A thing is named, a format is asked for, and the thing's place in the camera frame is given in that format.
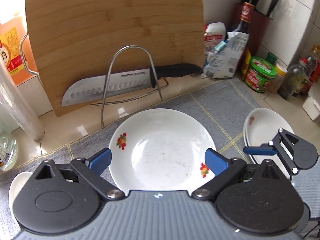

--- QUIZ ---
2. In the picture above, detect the tall plastic wrap roll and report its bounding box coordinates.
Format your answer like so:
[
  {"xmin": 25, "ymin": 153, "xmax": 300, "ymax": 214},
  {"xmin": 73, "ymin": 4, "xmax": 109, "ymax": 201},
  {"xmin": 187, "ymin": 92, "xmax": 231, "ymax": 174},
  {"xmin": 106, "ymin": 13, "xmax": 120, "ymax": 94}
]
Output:
[{"xmin": 0, "ymin": 55, "xmax": 46, "ymax": 141}]

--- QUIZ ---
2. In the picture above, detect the yellow lid small jar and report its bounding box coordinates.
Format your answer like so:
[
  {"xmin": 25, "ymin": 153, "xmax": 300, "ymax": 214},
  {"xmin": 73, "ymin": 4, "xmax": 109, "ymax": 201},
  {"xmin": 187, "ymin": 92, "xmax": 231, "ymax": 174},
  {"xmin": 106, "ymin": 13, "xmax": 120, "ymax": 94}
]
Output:
[{"xmin": 267, "ymin": 64, "xmax": 288, "ymax": 94}]

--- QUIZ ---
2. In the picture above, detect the white bowl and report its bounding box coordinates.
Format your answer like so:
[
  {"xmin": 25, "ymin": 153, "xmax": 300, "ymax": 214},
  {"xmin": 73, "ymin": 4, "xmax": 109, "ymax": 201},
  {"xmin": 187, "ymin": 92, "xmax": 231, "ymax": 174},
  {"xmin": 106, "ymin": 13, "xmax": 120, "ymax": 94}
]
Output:
[{"xmin": 9, "ymin": 171, "xmax": 34, "ymax": 214}]

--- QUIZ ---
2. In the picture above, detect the metal wire rack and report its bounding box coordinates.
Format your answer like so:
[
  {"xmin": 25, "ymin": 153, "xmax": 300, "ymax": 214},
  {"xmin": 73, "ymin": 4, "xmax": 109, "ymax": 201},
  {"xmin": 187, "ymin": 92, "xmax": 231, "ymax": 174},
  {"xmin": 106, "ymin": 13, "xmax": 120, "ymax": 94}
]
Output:
[{"xmin": 90, "ymin": 45, "xmax": 168, "ymax": 128}]

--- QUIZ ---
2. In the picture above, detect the bamboo cutting board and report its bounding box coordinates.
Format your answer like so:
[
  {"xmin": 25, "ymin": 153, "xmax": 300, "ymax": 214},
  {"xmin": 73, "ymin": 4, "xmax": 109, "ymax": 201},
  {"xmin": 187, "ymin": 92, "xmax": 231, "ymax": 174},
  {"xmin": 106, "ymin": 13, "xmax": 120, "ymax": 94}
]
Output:
[{"xmin": 19, "ymin": 0, "xmax": 206, "ymax": 117}]

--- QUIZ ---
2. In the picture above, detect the glass jar green lid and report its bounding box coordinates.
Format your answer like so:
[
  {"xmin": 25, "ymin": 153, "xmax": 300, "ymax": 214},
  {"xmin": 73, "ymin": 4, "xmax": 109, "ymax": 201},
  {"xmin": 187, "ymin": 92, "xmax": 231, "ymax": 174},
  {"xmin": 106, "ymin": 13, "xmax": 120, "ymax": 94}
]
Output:
[{"xmin": 0, "ymin": 120, "xmax": 18, "ymax": 172}]

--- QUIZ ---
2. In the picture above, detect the white plastic box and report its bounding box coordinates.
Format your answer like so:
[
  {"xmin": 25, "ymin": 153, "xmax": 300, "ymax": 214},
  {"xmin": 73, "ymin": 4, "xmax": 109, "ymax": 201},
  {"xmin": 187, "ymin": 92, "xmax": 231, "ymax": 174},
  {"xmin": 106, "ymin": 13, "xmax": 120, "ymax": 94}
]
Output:
[{"xmin": 302, "ymin": 87, "xmax": 320, "ymax": 122}]

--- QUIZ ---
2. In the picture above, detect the yellow label oil bottle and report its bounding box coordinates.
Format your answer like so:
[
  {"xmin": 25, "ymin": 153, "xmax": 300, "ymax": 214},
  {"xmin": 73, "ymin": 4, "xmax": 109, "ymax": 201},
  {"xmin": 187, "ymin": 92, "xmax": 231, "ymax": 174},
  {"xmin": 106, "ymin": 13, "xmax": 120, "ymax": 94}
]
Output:
[{"xmin": 298, "ymin": 57, "xmax": 313, "ymax": 97}]

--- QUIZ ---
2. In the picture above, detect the green lidded tub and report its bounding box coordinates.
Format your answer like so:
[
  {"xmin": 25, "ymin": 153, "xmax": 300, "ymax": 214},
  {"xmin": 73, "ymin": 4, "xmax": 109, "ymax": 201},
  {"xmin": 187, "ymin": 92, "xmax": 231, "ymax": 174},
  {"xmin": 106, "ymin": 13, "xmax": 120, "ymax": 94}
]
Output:
[{"xmin": 244, "ymin": 57, "xmax": 277, "ymax": 94}]

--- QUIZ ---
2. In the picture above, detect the white flower print plate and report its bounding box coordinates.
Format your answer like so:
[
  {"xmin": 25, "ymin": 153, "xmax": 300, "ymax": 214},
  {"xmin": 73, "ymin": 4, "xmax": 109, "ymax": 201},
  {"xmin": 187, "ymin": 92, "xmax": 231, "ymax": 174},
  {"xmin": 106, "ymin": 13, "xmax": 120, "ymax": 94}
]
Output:
[
  {"xmin": 244, "ymin": 107, "xmax": 295, "ymax": 164},
  {"xmin": 243, "ymin": 130, "xmax": 262, "ymax": 165},
  {"xmin": 109, "ymin": 108, "xmax": 217, "ymax": 193}
]

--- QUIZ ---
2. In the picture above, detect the blue white paper packet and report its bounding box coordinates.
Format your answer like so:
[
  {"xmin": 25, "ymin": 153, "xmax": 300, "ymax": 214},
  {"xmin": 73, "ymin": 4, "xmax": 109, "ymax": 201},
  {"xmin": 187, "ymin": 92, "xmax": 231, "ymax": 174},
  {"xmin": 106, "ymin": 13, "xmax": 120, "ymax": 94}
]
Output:
[{"xmin": 201, "ymin": 31, "xmax": 249, "ymax": 79}]

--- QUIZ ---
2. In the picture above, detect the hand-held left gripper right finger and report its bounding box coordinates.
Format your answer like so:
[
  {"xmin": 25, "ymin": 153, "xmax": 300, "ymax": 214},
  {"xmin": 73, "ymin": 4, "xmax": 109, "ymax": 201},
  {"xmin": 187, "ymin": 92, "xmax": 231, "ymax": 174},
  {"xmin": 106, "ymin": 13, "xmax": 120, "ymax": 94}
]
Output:
[{"xmin": 191, "ymin": 149, "xmax": 281, "ymax": 202}]

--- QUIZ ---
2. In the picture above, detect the steel santoku knife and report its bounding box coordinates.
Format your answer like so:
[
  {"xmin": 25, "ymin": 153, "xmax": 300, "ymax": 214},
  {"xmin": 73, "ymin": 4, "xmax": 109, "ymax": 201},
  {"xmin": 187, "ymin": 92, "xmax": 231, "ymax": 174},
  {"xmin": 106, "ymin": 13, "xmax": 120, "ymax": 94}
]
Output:
[{"xmin": 62, "ymin": 63, "xmax": 202, "ymax": 107}]

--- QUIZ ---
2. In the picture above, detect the dark soy sauce bottle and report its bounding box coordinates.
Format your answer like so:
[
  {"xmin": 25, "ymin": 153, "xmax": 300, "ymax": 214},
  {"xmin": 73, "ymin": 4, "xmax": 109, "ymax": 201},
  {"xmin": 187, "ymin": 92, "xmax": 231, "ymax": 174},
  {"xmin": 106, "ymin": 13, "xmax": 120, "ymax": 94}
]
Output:
[{"xmin": 230, "ymin": 2, "xmax": 254, "ymax": 80}]

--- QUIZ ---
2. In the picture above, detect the dark red knife block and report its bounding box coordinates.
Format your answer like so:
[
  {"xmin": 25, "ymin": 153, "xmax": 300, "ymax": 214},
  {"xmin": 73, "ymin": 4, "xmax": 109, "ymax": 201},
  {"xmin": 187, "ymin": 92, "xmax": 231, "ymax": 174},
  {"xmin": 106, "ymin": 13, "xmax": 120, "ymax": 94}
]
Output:
[{"xmin": 231, "ymin": 2, "xmax": 272, "ymax": 63}]

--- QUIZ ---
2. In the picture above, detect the white red label bag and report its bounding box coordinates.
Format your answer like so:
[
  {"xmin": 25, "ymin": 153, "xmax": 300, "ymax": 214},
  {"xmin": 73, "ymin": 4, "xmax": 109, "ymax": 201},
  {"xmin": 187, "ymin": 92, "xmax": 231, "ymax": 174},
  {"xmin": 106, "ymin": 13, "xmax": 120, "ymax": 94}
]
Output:
[{"xmin": 202, "ymin": 22, "xmax": 227, "ymax": 55}]

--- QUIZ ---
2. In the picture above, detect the blue grey checked towel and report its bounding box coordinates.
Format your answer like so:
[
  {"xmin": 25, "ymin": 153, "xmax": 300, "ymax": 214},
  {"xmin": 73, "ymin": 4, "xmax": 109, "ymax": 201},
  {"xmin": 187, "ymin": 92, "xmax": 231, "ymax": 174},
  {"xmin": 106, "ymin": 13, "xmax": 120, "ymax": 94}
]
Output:
[{"xmin": 0, "ymin": 78, "xmax": 320, "ymax": 240}]

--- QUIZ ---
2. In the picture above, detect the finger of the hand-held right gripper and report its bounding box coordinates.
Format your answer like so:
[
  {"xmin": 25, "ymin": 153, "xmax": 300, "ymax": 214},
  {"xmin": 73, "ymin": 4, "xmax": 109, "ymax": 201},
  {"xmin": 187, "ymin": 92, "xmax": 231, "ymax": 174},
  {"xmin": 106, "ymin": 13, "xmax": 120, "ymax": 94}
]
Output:
[{"xmin": 243, "ymin": 127, "xmax": 298, "ymax": 176}]

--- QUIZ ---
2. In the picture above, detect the orange oil bottle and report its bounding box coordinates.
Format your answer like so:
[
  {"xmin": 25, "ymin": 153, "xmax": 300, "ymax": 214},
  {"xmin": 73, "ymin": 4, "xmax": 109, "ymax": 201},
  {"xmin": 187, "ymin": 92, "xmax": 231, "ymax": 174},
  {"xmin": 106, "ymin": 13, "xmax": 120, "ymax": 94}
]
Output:
[{"xmin": 0, "ymin": 15, "xmax": 38, "ymax": 87}]

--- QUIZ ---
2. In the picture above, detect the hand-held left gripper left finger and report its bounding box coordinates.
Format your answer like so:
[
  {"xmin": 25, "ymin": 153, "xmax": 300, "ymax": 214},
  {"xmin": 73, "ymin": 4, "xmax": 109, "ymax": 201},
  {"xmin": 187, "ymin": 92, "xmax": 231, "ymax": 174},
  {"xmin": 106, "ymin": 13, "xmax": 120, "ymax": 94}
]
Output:
[{"xmin": 35, "ymin": 148, "xmax": 125, "ymax": 201}]

